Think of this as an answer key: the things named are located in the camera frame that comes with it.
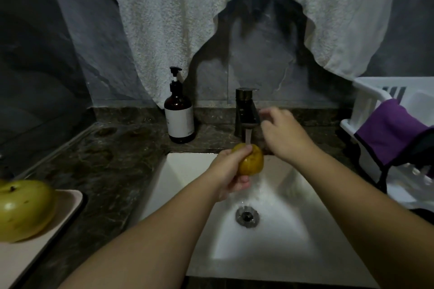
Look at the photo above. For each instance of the person's left hand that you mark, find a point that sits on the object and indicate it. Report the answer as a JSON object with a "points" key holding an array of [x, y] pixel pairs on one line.
{"points": [[227, 173]]}

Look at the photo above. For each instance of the person's right hand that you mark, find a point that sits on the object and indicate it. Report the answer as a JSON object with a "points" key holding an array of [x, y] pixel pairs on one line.
{"points": [[285, 135]]}

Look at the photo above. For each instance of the black faucet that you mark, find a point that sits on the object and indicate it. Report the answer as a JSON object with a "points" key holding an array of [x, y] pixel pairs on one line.
{"points": [[245, 106]]}

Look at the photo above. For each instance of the dark soap pump bottle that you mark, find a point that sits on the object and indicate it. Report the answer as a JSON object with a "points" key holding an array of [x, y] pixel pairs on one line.
{"points": [[179, 113]]}

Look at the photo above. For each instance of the purple cloth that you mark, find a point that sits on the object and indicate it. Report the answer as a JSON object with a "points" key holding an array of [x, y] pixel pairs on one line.
{"points": [[393, 129]]}

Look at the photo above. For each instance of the beige plastic tray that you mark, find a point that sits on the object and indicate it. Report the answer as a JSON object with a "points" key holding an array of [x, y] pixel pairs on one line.
{"points": [[61, 221]]}

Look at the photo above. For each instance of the spotted yellow apple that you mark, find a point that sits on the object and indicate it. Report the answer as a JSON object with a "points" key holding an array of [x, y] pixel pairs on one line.
{"points": [[26, 209]]}

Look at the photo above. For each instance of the person's left forearm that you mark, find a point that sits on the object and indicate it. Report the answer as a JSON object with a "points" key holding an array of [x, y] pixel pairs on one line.
{"points": [[135, 251]]}

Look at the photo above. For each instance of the person's right forearm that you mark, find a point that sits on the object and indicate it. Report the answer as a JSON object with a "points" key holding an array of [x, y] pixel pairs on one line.
{"points": [[369, 221]]}

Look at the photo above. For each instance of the metal sink drain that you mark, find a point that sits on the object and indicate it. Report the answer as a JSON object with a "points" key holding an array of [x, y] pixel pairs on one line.
{"points": [[247, 216]]}

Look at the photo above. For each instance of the white plastic basket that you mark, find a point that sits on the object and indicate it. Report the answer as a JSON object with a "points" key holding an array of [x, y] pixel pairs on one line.
{"points": [[366, 99]]}

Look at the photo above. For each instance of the white sink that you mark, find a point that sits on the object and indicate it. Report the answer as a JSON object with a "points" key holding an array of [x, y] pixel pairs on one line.
{"points": [[305, 245]]}

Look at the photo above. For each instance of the white hanging towel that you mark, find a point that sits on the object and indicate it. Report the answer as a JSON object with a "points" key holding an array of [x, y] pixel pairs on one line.
{"points": [[163, 21]]}

